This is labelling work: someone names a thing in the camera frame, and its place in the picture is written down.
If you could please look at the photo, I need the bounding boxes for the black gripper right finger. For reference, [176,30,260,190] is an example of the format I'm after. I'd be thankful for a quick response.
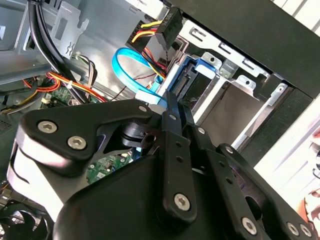
[183,104,318,240]

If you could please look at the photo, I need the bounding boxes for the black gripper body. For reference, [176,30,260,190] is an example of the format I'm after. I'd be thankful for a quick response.
[51,121,308,240]

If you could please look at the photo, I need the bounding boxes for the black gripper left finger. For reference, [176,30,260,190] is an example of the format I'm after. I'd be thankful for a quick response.
[6,89,200,225]

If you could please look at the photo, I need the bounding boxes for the blue SATA wire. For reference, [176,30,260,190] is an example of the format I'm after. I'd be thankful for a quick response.
[111,46,166,105]

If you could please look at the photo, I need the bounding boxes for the hard disk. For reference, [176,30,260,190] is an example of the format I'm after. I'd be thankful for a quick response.
[159,53,227,121]

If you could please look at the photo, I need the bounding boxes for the power wire black connector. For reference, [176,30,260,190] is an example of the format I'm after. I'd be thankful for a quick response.
[126,6,183,81]

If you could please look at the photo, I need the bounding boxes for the person hand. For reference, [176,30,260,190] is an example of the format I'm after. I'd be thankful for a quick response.
[303,188,320,222]

